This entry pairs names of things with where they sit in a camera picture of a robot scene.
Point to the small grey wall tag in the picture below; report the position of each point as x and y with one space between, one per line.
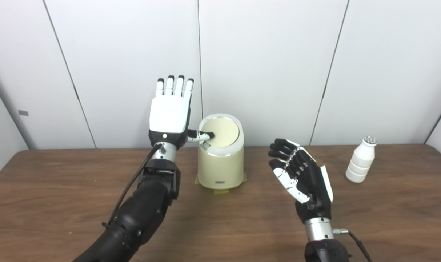
23 112

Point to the cream-colored round bin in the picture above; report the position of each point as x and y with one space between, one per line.
220 167

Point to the yellow masking tape piece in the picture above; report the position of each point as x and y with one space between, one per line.
245 177
197 180
221 191

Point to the cream round bin lid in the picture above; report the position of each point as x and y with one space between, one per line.
225 133

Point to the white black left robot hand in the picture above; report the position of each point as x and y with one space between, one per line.
169 114

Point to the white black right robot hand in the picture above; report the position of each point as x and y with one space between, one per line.
313 189

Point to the small white plastic bottle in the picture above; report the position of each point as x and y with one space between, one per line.
360 162

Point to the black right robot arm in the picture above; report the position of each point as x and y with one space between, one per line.
320 247

